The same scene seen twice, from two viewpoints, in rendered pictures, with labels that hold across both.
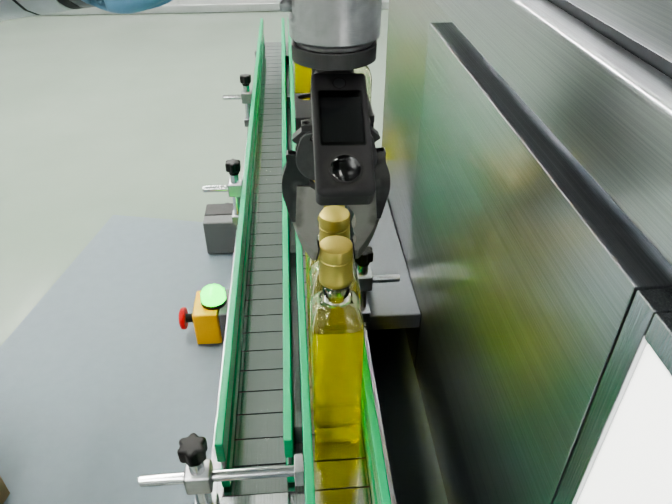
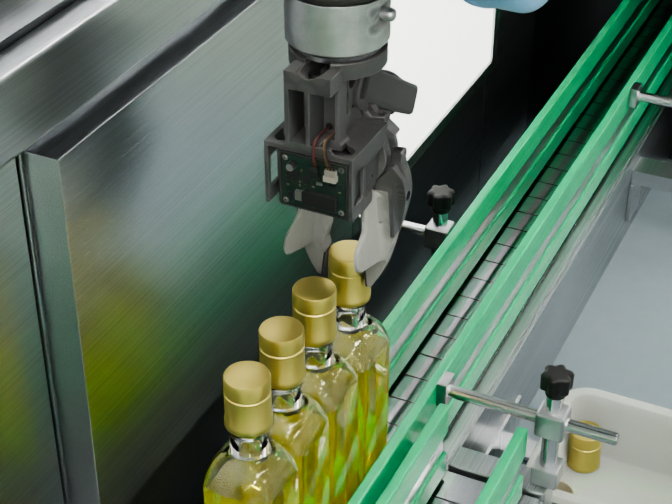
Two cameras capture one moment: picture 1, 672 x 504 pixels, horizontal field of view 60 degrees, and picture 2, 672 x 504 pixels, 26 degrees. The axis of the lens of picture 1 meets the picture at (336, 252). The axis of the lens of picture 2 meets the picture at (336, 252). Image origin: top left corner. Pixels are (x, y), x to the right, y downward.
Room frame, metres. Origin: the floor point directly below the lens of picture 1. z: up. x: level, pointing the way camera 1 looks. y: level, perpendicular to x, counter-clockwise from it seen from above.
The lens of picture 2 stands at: (1.31, 0.47, 1.80)
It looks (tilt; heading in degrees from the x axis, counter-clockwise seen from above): 34 degrees down; 210
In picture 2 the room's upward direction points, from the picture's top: straight up
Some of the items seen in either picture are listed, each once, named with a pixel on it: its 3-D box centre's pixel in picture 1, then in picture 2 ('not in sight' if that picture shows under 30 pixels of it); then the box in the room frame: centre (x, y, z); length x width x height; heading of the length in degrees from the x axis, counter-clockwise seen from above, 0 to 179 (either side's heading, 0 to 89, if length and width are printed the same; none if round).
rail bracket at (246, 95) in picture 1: (238, 101); not in sight; (1.40, 0.25, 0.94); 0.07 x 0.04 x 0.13; 94
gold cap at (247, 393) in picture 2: not in sight; (247, 398); (0.64, 0.01, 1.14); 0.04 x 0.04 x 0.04
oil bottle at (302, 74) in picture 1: (305, 58); not in sight; (1.50, 0.08, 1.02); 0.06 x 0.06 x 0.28; 4
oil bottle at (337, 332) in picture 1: (336, 366); (347, 419); (0.47, 0.00, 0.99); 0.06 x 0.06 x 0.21; 5
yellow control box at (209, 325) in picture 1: (215, 317); not in sight; (0.77, 0.22, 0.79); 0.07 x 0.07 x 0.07; 4
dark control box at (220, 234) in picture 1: (225, 228); not in sight; (1.05, 0.24, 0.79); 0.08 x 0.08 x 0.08; 4
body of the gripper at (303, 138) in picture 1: (333, 107); (333, 121); (0.50, 0.00, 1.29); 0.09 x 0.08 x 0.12; 4
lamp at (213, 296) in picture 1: (213, 295); not in sight; (0.77, 0.21, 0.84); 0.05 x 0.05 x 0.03
